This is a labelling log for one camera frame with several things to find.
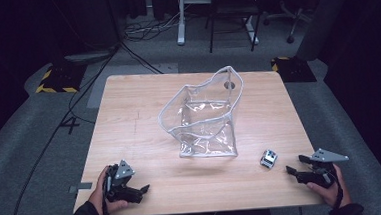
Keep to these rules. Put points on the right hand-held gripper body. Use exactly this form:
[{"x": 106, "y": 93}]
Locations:
[{"x": 325, "y": 157}]

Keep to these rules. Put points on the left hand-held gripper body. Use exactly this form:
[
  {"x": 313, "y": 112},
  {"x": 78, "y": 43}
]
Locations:
[{"x": 121, "y": 172}]

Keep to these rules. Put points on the small white toy car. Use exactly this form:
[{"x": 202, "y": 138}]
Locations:
[{"x": 268, "y": 159}]

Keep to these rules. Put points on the clear plastic bag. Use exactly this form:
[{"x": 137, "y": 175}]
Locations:
[{"x": 206, "y": 120}]

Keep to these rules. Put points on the person's left hand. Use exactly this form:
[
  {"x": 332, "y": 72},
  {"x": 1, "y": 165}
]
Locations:
[{"x": 98, "y": 196}]

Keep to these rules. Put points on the person's right hand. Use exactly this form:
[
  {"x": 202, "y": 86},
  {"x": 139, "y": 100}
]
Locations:
[{"x": 334, "y": 195}]

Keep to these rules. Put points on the grey tape strip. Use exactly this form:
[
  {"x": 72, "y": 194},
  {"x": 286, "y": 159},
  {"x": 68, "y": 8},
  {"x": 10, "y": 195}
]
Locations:
[{"x": 83, "y": 186}]

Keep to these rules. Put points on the black yellow striped stand base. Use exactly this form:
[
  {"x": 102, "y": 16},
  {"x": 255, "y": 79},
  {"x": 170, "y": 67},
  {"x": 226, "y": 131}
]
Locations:
[
  {"x": 294, "y": 69},
  {"x": 64, "y": 78}
]

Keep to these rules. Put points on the white desk leg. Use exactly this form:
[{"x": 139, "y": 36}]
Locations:
[
  {"x": 181, "y": 21},
  {"x": 252, "y": 30}
]

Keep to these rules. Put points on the grey office chair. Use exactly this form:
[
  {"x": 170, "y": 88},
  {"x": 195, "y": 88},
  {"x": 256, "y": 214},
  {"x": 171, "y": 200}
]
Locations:
[{"x": 290, "y": 18}]

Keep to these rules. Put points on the black chair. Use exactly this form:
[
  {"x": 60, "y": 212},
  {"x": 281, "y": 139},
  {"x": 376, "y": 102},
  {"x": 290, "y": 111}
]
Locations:
[{"x": 232, "y": 8}]

